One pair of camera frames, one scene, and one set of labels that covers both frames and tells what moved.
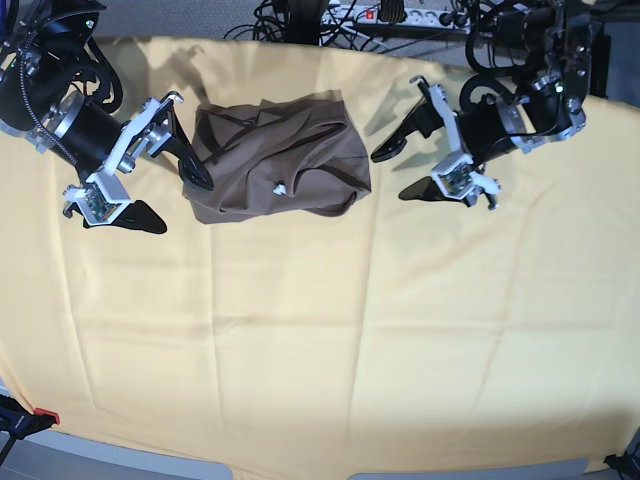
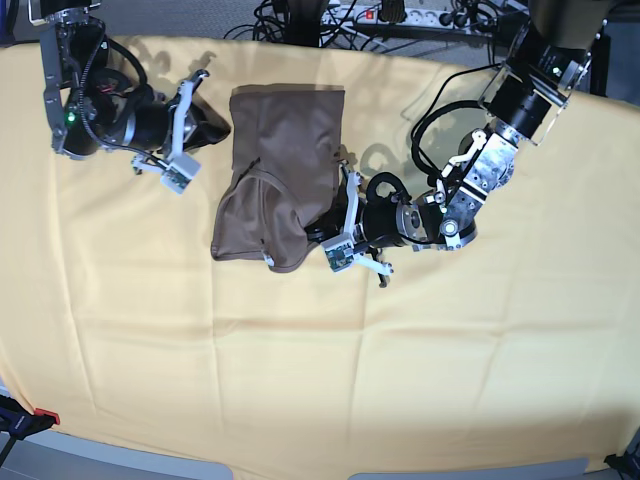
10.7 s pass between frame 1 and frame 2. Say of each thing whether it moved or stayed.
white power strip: stayed
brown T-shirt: moved
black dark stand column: stayed
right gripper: moved
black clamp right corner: stayed
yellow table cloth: stayed
